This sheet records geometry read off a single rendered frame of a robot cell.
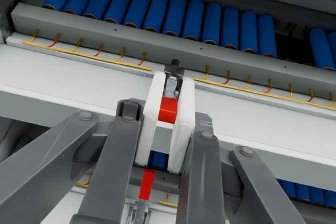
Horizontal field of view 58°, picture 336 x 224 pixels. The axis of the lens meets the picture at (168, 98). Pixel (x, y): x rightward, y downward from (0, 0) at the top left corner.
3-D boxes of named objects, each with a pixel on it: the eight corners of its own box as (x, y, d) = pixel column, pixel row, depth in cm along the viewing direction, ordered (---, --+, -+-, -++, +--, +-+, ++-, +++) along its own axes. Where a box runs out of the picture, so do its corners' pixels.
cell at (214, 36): (219, 18, 36) (215, 55, 32) (204, 14, 36) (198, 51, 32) (223, 4, 34) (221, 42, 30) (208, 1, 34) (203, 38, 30)
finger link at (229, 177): (191, 157, 13) (259, 172, 13) (191, 109, 18) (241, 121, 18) (183, 185, 13) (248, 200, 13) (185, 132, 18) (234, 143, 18)
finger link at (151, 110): (146, 168, 15) (131, 165, 15) (157, 111, 22) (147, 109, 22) (158, 116, 14) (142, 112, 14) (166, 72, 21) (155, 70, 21)
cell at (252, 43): (253, 25, 36) (254, 63, 32) (237, 22, 36) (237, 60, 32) (259, 12, 34) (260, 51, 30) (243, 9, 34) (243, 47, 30)
